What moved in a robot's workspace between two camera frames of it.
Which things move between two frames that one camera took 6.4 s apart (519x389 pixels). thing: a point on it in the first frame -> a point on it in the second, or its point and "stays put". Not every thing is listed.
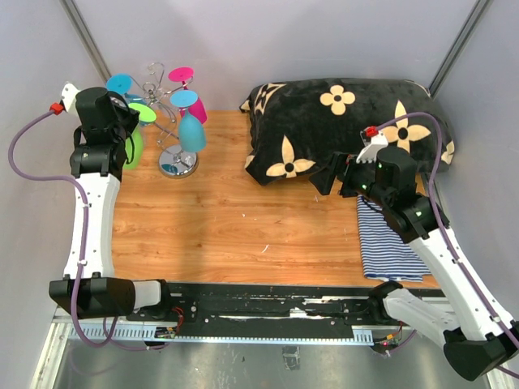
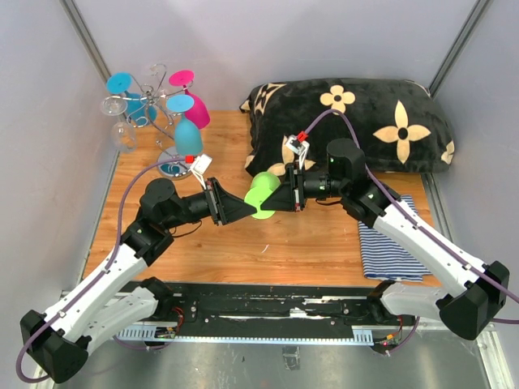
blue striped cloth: [385, 253] stays put
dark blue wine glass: [122, 83] stays put
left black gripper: [130, 116] -> [225, 207]
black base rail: [259, 312] stays put
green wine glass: [133, 151] -> [263, 185]
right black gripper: [343, 165] -> [289, 196]
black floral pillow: [297, 126] stays put
